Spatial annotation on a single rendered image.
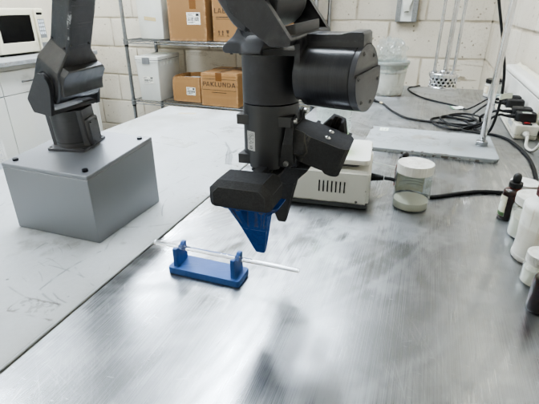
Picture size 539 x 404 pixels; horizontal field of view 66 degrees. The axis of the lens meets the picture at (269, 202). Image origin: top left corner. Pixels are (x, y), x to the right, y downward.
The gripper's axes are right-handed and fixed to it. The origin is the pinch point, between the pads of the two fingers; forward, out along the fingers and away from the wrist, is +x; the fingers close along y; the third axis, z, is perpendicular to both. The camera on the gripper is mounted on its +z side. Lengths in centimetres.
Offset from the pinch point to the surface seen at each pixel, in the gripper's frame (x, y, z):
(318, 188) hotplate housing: 6.9, 23.7, 0.1
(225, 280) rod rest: 9.7, -2.1, -5.4
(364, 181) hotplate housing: 4.9, 24.3, 7.7
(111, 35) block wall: -4, 273, -235
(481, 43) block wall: -1, 270, 48
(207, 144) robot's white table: 10, 50, -34
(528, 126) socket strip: 7, 80, 42
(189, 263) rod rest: 9.3, -0.4, -11.3
